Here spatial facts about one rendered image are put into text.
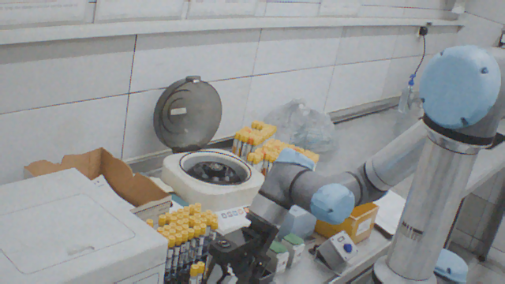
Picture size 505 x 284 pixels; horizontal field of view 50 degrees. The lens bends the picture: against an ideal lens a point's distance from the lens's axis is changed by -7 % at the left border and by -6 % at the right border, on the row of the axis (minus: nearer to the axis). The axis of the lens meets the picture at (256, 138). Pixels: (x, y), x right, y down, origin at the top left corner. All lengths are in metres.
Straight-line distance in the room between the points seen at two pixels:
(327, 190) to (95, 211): 0.42
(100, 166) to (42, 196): 0.57
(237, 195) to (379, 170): 0.50
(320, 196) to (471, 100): 0.38
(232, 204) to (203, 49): 0.50
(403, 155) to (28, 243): 0.67
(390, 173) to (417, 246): 0.22
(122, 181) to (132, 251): 0.62
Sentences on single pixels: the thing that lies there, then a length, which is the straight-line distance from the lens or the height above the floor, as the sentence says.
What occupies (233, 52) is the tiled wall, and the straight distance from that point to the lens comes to 1.84.
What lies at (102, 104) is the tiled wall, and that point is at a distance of 1.55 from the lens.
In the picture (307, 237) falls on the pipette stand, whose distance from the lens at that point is 1.55.
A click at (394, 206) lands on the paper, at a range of 1.85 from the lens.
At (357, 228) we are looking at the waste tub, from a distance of 1.56.
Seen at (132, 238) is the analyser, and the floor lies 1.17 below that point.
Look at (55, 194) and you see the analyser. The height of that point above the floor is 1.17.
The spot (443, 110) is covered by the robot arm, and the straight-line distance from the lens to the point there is 0.83.
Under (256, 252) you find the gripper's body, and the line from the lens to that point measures 1.15.
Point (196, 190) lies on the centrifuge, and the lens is 1.45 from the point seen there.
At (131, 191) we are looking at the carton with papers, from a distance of 1.45.
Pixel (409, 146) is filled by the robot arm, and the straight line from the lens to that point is 1.07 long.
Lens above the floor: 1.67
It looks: 22 degrees down
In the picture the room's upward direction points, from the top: 12 degrees clockwise
